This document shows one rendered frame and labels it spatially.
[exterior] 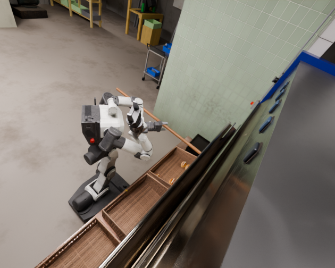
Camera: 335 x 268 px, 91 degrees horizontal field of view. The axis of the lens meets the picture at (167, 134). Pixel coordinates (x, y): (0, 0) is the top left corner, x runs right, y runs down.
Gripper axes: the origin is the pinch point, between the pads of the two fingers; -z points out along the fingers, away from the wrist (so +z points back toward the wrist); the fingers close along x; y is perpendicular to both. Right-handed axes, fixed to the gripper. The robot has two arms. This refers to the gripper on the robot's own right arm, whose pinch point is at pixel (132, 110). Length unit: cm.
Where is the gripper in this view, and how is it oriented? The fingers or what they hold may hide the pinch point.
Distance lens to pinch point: 88.4
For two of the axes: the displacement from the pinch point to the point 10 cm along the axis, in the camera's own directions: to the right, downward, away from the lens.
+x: 2.7, -8.7, 4.2
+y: 9.6, 2.7, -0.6
